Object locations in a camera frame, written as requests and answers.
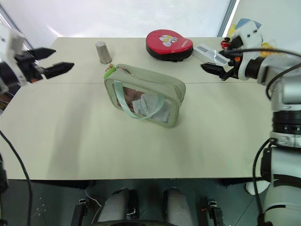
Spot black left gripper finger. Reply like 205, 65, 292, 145
32, 47, 57, 61
43, 62, 75, 80

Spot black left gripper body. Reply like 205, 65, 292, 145
14, 50, 48, 84

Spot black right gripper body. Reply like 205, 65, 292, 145
220, 35, 243, 81

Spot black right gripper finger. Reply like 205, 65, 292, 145
200, 62, 228, 80
218, 48, 235, 60

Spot green transparent toiletry bag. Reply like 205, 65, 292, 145
103, 63, 187, 129

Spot red round case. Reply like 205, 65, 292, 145
145, 29, 194, 63

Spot small red clip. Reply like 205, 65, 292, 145
220, 37, 233, 48

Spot clear rectangular plastic box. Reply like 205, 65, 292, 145
192, 43, 232, 67

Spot blue and yellow cards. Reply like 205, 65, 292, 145
229, 18, 262, 32

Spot metal mesh cup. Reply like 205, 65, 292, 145
95, 41, 112, 65

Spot green zipper pull charm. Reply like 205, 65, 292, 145
104, 65, 117, 79

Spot white rounded floor object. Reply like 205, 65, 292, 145
246, 180, 269, 195

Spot dark rounded grey shape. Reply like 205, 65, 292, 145
163, 186, 195, 226
96, 187, 138, 224

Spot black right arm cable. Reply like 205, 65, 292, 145
222, 47, 301, 101
252, 138, 275, 226

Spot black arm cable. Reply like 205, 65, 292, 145
252, 138, 275, 226
222, 47, 301, 101
0, 130, 33, 226

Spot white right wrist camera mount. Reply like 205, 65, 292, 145
231, 20, 264, 81

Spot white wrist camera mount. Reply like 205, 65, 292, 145
231, 20, 264, 81
0, 23, 26, 64

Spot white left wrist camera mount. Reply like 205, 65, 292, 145
0, 23, 26, 64

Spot grey window frame post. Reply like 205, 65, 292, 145
215, 0, 240, 38

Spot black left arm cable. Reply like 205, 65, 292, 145
0, 130, 33, 226

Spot black table leg bracket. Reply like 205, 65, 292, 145
206, 199, 224, 226
70, 198, 89, 226

